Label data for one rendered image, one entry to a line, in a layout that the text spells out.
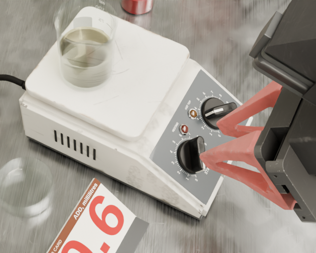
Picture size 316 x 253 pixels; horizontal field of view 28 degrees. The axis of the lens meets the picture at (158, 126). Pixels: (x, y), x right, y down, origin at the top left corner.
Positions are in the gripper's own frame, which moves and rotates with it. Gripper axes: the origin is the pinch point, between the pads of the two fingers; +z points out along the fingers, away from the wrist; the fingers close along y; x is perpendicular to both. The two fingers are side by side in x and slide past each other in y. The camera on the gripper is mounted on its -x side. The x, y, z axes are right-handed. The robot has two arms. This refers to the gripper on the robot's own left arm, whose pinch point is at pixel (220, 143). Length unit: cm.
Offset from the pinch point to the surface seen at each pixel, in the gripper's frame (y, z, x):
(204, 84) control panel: -10.1, 8.1, 2.3
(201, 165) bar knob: -1.5, 5.5, 4.4
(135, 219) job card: 3.7, 12.0, 6.2
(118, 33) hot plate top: -9.5, 13.3, -6.0
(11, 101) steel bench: -2.5, 25.6, -5.1
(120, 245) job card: 6.6, 12.1, 6.1
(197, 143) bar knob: -3.1, 5.9, 3.2
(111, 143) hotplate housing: 0.7, 11.3, -1.3
